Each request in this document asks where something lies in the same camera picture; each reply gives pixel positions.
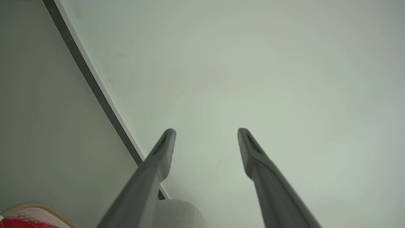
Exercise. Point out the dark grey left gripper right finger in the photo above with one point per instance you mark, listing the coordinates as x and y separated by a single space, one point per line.
275 196

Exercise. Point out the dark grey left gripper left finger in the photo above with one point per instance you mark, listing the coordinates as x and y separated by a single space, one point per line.
142 190

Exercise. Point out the red garment with white stripes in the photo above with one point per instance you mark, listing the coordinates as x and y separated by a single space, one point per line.
22 223

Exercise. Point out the white laundry basket tan rim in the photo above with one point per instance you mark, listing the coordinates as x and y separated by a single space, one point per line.
47 212

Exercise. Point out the dark baseboard with white edge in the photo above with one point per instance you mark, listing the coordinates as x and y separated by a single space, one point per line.
95 80

